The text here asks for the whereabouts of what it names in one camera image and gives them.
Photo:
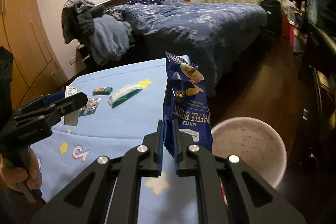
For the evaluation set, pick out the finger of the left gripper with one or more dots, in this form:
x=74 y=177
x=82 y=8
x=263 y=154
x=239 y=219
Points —
x=51 y=99
x=78 y=100

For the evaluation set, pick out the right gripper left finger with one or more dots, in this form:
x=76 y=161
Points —
x=108 y=190

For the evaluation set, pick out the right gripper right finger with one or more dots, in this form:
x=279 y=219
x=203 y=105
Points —
x=229 y=190

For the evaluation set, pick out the small grey cardboard box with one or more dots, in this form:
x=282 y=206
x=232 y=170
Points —
x=72 y=115

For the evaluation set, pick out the blue waffle biscuit wrapper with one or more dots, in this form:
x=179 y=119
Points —
x=186 y=101

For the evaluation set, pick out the white speckled trash bin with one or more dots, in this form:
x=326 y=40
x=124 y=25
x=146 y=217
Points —
x=255 y=142

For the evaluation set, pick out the left hand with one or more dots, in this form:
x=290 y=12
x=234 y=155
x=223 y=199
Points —
x=11 y=176

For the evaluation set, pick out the silver foil blister pack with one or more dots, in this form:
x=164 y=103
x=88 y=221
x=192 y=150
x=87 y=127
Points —
x=90 y=107

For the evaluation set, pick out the colourful cartoon lighter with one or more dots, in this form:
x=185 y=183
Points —
x=102 y=91

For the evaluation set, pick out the white green tissue pack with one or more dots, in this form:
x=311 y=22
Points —
x=123 y=94

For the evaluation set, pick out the light blue star tablecloth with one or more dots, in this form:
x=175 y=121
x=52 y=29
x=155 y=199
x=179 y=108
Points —
x=111 y=132

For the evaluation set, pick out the wooden wardrobe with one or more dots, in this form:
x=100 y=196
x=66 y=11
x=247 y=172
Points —
x=36 y=70

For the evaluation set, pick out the dark jacket on chair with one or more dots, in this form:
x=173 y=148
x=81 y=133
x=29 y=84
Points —
x=77 y=19

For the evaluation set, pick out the grey blue fleece blanket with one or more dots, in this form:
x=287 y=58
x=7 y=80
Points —
x=110 y=40

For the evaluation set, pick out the bed with navy duvet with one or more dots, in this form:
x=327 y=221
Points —
x=211 y=34

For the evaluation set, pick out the black suitcase by bed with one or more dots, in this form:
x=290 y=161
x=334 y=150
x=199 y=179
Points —
x=274 y=15

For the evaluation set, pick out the cluttered dark shelf unit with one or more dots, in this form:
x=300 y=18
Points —
x=315 y=24

